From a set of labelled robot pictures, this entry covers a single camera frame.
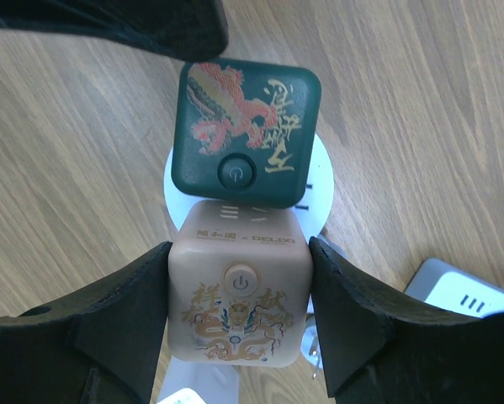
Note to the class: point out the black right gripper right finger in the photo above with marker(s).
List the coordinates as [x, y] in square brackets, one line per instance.
[379, 345]

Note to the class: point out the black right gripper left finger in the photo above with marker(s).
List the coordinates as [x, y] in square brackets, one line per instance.
[99, 344]

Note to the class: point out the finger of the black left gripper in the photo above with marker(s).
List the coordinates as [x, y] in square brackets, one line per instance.
[182, 30]

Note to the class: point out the dark green cube socket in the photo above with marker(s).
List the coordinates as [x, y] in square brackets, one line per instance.
[244, 131]

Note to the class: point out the tan cube socket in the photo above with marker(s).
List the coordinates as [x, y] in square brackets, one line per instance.
[239, 285]

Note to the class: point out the round light blue power socket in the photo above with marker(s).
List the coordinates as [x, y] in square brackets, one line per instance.
[312, 211]

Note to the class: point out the white-blue power strip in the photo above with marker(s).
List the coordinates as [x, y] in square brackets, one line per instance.
[436, 283]

